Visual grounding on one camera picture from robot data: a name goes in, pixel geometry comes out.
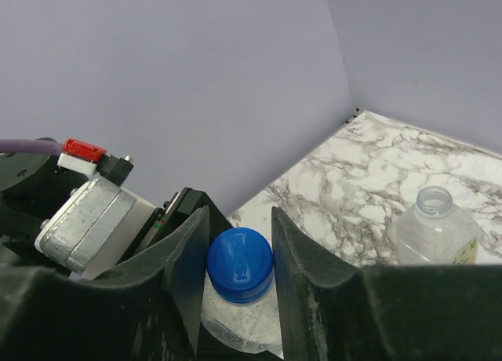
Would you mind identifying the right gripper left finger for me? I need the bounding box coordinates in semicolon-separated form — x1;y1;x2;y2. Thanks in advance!
1;207;209;360

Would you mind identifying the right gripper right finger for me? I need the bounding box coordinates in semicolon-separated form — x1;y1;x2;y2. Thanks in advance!
271;207;501;360

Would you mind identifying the large clear juice bottle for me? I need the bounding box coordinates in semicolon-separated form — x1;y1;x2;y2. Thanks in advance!
395;186;482;265

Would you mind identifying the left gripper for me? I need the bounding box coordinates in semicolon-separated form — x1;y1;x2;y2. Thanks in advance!
119;188;231;263

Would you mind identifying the blue label bottle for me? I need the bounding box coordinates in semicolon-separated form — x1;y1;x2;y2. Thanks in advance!
201;228;283;357

